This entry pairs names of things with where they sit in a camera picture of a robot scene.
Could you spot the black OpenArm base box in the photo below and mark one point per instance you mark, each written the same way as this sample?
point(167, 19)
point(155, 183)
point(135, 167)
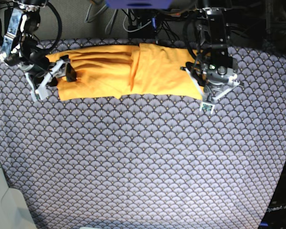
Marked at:
point(275, 216)

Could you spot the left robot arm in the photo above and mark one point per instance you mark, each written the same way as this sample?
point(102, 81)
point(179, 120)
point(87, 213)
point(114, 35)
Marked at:
point(205, 34)

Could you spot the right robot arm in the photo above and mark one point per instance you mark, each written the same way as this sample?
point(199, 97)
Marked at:
point(21, 48)

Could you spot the yellow T-shirt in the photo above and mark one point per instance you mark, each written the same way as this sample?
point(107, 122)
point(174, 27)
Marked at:
point(118, 70)

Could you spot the blue fan-pattern tablecloth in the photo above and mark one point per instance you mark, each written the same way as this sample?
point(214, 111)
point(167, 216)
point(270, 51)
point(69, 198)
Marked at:
point(147, 161)

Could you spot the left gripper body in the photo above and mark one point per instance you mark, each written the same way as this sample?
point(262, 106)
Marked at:
point(220, 77)

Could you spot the white plastic bin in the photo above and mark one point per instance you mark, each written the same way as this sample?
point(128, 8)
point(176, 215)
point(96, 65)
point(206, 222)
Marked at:
point(14, 212)

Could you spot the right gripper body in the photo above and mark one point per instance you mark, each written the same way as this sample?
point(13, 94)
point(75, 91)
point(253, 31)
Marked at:
point(36, 73)

